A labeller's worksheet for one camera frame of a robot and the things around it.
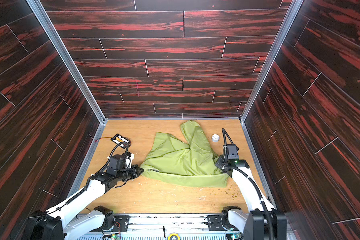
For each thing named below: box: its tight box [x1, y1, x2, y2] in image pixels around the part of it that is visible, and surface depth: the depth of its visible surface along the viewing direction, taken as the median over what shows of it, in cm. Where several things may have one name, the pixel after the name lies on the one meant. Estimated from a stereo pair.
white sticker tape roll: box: [212, 134, 220, 143], surface depth 108 cm
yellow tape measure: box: [168, 233, 181, 240], surface depth 71 cm
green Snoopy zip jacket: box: [140, 120, 230, 188], surface depth 93 cm
